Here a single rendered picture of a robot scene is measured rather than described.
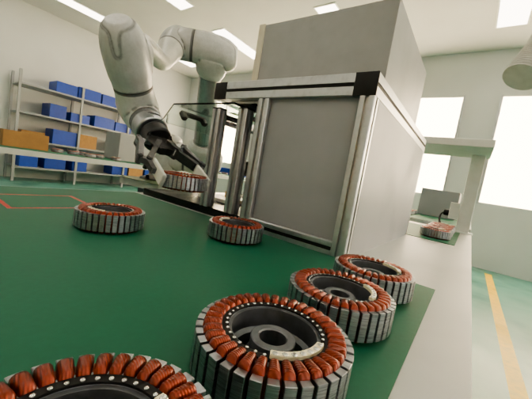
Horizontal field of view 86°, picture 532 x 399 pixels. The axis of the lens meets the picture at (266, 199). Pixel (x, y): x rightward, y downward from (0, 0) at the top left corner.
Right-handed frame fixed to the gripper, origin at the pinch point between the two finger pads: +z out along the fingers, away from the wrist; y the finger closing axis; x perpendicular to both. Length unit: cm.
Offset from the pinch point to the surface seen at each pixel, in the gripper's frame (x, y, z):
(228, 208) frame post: 5.2, 14.3, 4.4
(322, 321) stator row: -19, -18, 46
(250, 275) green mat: -8.3, -8.9, 33.7
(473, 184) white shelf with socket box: -35, 147, 27
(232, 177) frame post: -2.2, 14.0, 0.1
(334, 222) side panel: -13.4, 16.0, 29.0
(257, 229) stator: -5.7, 3.3, 22.7
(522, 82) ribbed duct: -86, 151, 8
